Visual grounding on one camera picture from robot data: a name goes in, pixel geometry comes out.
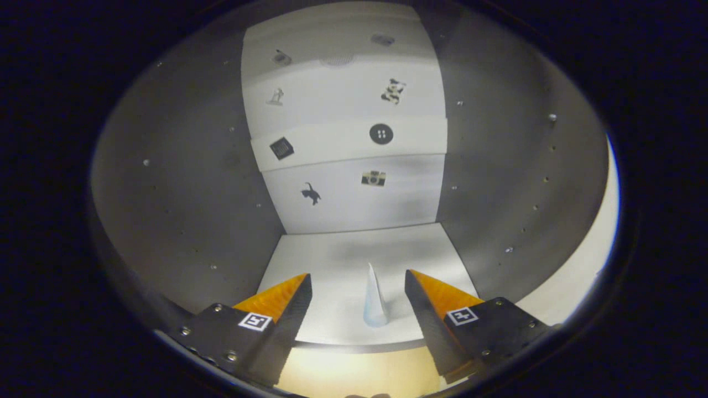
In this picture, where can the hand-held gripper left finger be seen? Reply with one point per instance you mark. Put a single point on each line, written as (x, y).
(285, 331)

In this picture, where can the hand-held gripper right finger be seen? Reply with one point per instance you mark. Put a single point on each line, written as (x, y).
(428, 326)

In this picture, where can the white cone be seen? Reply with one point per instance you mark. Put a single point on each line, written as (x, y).
(375, 304)

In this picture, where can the dark grey cabinet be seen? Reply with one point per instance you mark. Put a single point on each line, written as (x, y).
(498, 166)

